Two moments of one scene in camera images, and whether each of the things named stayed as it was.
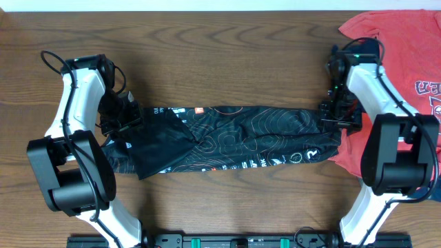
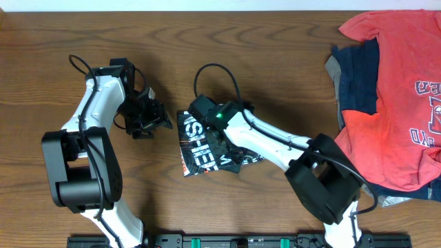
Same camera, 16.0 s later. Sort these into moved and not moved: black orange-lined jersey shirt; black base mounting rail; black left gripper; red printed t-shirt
Moved: black orange-lined jersey shirt; black left gripper
Not moved: red printed t-shirt; black base mounting rail
